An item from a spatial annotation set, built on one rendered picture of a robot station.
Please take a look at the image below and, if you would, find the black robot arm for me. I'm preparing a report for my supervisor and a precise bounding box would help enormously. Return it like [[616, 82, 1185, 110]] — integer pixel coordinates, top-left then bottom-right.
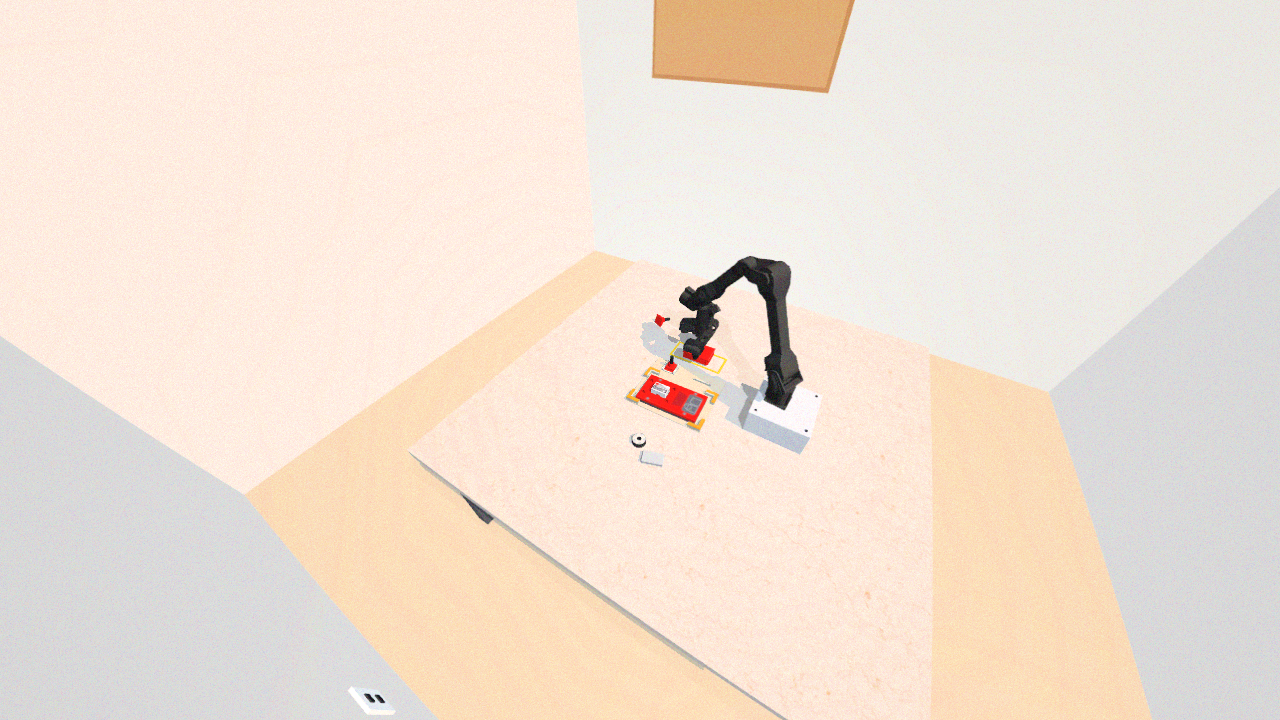
[[678, 256, 803, 411]]

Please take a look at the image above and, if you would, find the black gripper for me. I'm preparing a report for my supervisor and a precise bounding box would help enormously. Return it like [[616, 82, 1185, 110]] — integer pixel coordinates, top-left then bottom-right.
[[684, 318, 721, 360]]

